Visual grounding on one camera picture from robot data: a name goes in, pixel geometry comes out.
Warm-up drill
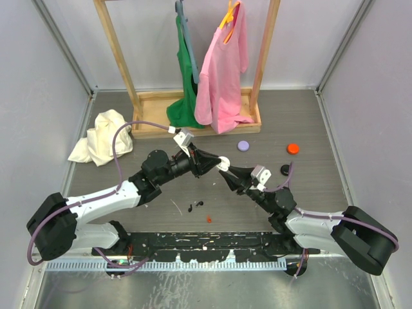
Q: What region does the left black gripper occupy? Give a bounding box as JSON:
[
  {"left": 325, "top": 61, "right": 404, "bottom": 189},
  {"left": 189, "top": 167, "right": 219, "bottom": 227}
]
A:
[{"left": 156, "top": 143, "right": 220, "bottom": 185}]

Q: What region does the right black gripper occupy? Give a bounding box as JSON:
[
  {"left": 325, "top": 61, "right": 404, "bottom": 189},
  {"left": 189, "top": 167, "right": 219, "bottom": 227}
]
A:
[{"left": 220, "top": 164, "right": 275, "bottom": 214}]

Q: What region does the white earbud case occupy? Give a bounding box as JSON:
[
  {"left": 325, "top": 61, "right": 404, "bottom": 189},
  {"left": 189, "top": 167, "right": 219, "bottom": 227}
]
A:
[{"left": 216, "top": 156, "right": 230, "bottom": 172}]

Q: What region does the purple earbud case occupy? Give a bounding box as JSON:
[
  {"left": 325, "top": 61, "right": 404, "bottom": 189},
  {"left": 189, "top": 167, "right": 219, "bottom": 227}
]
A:
[{"left": 237, "top": 140, "right": 250, "bottom": 152}]

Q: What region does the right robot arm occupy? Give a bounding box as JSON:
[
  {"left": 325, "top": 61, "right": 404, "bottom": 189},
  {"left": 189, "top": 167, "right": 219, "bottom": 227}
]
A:
[{"left": 219, "top": 165, "right": 399, "bottom": 276}]

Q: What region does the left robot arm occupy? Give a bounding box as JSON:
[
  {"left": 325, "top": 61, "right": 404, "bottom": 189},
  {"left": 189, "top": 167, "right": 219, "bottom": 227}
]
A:
[{"left": 26, "top": 145, "right": 221, "bottom": 261}]

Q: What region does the black earbud case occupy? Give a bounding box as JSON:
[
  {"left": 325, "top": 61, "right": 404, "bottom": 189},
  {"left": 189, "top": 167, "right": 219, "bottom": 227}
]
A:
[{"left": 280, "top": 164, "right": 290, "bottom": 176}]

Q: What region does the orange earbud case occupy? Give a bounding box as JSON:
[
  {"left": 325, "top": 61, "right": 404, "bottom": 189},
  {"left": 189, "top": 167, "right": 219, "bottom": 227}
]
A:
[{"left": 286, "top": 144, "right": 300, "bottom": 155}]

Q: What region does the green shirt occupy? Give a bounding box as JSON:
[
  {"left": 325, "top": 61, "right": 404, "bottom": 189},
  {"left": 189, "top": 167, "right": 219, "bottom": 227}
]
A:
[{"left": 166, "top": 16, "right": 204, "bottom": 129}]

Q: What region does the pink t-shirt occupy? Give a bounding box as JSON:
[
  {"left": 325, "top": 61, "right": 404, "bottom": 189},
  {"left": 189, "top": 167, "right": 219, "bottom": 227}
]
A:
[{"left": 194, "top": 1, "right": 253, "bottom": 134}]

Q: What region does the wooden clothes rack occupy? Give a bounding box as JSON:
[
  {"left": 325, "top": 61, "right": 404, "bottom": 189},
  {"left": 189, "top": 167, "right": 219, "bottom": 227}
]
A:
[{"left": 94, "top": 1, "right": 280, "bottom": 139}]

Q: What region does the cream white cloth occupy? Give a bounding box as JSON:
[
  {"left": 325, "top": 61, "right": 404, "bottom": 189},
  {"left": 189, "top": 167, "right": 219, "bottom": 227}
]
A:
[{"left": 68, "top": 109, "right": 133, "bottom": 167}]

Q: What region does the yellow hanger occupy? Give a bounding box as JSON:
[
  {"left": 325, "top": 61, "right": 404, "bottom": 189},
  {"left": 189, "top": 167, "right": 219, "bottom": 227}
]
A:
[{"left": 219, "top": 1, "right": 241, "bottom": 44}]

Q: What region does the grey-blue hanger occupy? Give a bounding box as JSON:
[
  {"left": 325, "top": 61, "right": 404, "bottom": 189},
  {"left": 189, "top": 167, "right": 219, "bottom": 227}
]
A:
[{"left": 175, "top": 0, "right": 200, "bottom": 84}]

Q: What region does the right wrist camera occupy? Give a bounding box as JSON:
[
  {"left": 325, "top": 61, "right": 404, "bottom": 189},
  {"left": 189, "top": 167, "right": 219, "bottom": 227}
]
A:
[{"left": 250, "top": 165, "right": 271, "bottom": 191}]

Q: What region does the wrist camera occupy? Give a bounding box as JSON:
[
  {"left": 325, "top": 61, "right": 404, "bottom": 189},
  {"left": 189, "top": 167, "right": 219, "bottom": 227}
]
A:
[
  {"left": 168, "top": 126, "right": 194, "bottom": 156},
  {"left": 250, "top": 165, "right": 271, "bottom": 191}
]

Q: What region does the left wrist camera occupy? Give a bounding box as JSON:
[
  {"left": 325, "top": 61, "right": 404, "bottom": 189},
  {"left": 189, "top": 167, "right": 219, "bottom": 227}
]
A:
[{"left": 168, "top": 126, "right": 194, "bottom": 156}]

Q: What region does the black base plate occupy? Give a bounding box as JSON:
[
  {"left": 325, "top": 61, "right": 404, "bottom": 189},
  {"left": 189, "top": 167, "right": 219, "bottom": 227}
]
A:
[{"left": 102, "top": 232, "right": 303, "bottom": 263}]

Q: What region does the grey cable duct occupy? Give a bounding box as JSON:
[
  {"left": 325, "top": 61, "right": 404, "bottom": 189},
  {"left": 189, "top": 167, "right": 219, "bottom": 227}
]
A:
[{"left": 45, "top": 255, "right": 287, "bottom": 272}]

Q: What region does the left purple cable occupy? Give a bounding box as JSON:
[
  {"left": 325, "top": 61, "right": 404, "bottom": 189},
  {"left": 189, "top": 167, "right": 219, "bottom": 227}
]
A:
[{"left": 26, "top": 120, "right": 171, "bottom": 277}]

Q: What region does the purple cable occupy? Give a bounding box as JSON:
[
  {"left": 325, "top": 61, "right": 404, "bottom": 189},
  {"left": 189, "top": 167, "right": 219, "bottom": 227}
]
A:
[
  {"left": 262, "top": 160, "right": 400, "bottom": 277},
  {"left": 26, "top": 120, "right": 171, "bottom": 277}
]

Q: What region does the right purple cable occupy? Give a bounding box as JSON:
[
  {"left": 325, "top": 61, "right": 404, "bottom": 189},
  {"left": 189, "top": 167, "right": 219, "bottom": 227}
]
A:
[{"left": 262, "top": 160, "right": 400, "bottom": 277}]

